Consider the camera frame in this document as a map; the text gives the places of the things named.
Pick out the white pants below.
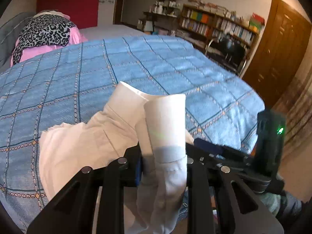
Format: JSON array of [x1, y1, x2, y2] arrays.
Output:
[[39, 82, 194, 233]]

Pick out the right hand in teal glove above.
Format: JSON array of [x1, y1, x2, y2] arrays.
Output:
[[258, 191, 302, 218]]

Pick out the blue checked bedspread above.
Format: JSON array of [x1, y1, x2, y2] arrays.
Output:
[[1, 35, 264, 233]]

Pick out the black metal chair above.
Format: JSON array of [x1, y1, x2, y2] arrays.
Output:
[[205, 37, 247, 76]]

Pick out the brown wooden door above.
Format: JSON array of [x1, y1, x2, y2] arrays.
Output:
[[243, 0, 311, 107]]

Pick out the wooden bookshelf with books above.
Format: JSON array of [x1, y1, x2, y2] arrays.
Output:
[[175, 0, 266, 54]]

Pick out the pink garment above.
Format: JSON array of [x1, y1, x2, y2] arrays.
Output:
[[11, 11, 87, 66]]

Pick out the dark shelf with bottles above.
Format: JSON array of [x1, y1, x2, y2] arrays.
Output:
[[136, 0, 181, 36]]

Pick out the leopard print garment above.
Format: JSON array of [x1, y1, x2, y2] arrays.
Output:
[[12, 14, 76, 65]]

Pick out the grey pillow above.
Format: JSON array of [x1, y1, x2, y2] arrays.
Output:
[[0, 12, 35, 73]]

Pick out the black tracking camera green light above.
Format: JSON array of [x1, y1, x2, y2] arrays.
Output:
[[253, 109, 285, 178]]

